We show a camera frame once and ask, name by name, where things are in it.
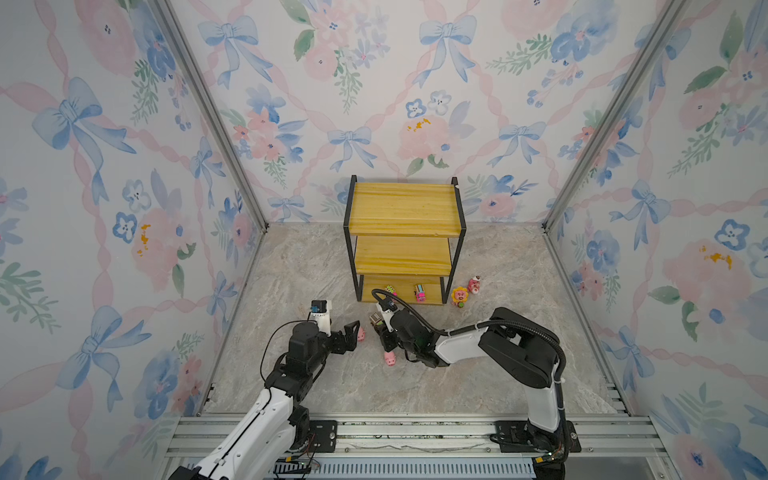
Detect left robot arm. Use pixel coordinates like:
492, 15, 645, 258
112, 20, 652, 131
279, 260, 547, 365
170, 319, 360, 479

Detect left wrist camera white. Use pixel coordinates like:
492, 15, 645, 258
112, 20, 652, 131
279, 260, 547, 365
309, 300, 332, 336

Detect wooden shelf black metal frame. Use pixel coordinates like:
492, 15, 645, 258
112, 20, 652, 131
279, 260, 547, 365
343, 175, 467, 305

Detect pink bear toy with cherry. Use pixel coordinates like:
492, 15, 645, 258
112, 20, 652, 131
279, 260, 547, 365
467, 275, 481, 295

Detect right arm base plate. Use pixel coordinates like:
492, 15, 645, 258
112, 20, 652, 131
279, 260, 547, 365
490, 420, 582, 455

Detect aluminium corner post left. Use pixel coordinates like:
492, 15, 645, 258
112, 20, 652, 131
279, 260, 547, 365
148, 0, 269, 234

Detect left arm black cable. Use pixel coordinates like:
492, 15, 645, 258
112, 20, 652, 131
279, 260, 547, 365
259, 317, 313, 385

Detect brown green robot toy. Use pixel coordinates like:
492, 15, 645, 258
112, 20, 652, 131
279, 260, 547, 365
369, 312, 387, 334

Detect colourful robot toy pink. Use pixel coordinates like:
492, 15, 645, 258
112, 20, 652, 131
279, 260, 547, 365
414, 284, 427, 303

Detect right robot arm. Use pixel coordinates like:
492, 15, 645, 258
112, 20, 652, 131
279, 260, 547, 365
370, 306, 572, 463

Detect aluminium corner post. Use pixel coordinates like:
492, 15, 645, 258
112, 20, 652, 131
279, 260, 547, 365
541, 0, 690, 234
148, 0, 269, 234

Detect aluminium corner post right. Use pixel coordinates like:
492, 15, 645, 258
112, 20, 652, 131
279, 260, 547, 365
541, 0, 690, 234

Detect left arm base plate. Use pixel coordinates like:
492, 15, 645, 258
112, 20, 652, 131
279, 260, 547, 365
290, 420, 338, 453

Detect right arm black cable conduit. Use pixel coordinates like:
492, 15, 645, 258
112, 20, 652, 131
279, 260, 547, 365
370, 288, 568, 457

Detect pink bear toy yellow petals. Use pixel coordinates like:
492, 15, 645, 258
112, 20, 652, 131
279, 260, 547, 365
451, 286, 470, 308

